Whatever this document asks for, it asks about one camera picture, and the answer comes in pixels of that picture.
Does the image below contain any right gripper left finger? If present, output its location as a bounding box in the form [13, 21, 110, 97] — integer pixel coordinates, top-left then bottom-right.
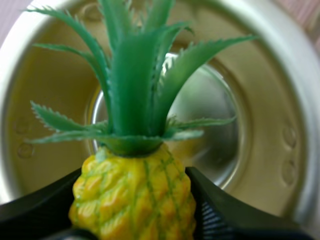
[0, 167, 101, 240]

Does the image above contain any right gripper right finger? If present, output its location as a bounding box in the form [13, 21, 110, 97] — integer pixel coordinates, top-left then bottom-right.
[185, 166, 320, 240]

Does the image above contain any yellow toy pineapple green crown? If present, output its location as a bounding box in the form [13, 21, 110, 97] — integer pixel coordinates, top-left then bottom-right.
[24, 0, 260, 240]

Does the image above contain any gold-coloured pot with two handles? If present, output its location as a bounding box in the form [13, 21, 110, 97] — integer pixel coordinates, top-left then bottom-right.
[0, 0, 320, 227]

